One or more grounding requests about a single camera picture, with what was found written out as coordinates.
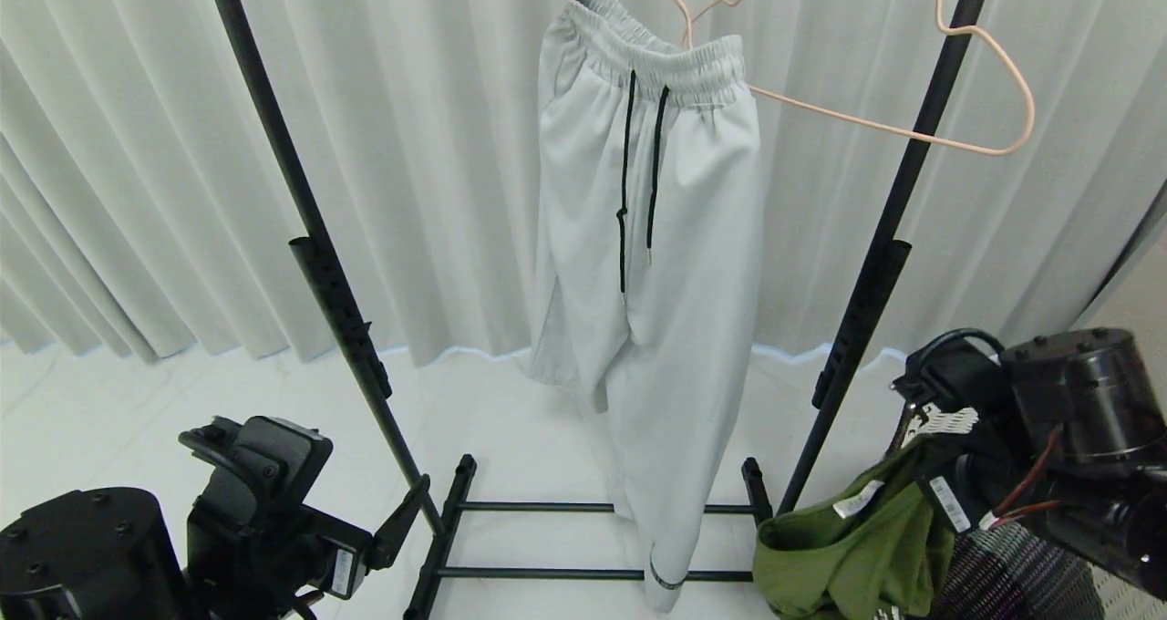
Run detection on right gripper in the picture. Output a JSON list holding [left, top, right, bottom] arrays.
[[914, 456, 1051, 537]]

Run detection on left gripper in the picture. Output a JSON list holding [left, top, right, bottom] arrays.
[[187, 474, 432, 620]]

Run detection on green garment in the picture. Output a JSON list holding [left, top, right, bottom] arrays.
[[754, 438, 960, 620]]

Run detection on pale grey shorts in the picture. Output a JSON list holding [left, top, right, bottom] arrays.
[[529, 0, 765, 614]]

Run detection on pink clothes hanger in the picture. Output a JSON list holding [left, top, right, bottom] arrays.
[[682, 0, 1038, 158], [583, 0, 696, 51]]

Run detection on white laundry basket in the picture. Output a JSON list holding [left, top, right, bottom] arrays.
[[898, 404, 1167, 620]]

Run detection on black clothes rack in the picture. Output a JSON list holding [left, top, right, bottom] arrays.
[[202, 0, 999, 620]]

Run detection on white curtain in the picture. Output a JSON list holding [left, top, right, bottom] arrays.
[[0, 0, 1167, 370]]

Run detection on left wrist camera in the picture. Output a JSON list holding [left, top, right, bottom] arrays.
[[180, 415, 335, 566]]

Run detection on black cable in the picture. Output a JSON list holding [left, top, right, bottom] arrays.
[[903, 328, 1006, 375]]

